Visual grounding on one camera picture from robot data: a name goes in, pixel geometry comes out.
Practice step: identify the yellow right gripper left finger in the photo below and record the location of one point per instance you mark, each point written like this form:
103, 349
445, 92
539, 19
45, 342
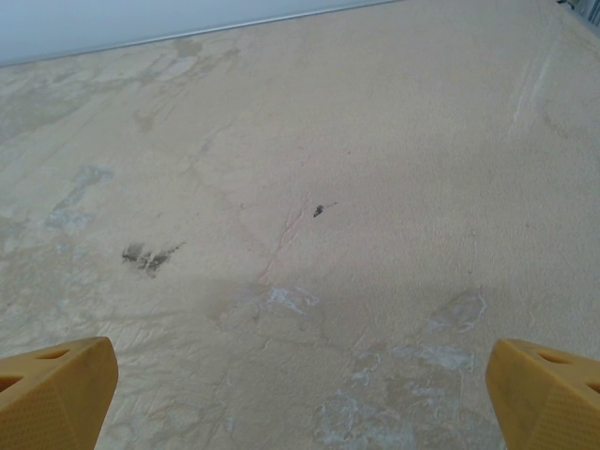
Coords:
56, 398

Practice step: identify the aluminium table back bar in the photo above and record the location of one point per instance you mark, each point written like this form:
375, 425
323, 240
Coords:
187, 34

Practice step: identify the aluminium table right bar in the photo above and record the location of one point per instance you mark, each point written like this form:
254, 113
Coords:
586, 7

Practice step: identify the aluminium table bar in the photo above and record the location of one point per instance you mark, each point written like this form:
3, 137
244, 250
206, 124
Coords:
187, 34
586, 7

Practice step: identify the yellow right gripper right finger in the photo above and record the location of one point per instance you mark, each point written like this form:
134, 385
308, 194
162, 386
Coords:
548, 403

